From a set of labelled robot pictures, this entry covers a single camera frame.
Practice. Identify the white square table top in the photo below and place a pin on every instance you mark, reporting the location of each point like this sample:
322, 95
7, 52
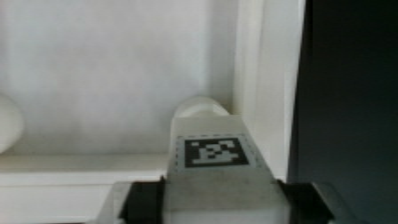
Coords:
105, 61

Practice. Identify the white table leg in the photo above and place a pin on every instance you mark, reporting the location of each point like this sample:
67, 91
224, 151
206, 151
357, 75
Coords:
220, 188

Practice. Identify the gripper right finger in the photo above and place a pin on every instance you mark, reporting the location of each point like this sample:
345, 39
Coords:
309, 211

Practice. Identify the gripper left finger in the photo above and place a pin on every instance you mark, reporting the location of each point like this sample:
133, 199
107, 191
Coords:
144, 203

